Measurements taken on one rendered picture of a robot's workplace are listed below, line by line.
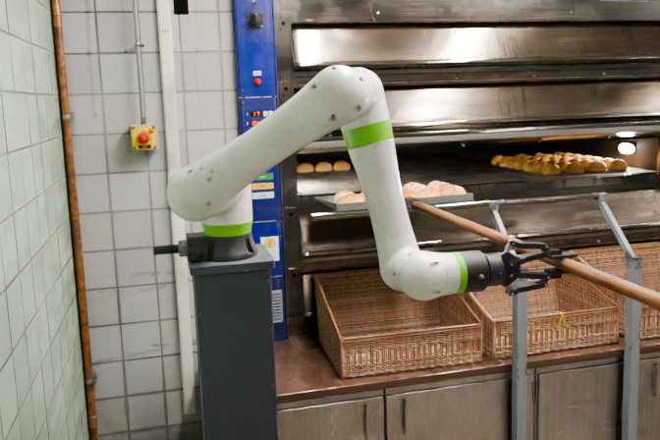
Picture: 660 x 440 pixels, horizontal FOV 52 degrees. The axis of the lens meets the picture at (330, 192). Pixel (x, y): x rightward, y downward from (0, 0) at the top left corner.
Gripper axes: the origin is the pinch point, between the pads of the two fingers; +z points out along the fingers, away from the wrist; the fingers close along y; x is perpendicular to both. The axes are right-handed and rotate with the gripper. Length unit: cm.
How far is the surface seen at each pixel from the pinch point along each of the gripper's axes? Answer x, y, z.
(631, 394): -75, 77, 83
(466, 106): -136, -34, 42
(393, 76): -137, -48, 9
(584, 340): -86, 57, 69
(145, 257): -139, 23, -96
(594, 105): -134, -33, 105
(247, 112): -135, -34, -54
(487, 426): -82, 85, 25
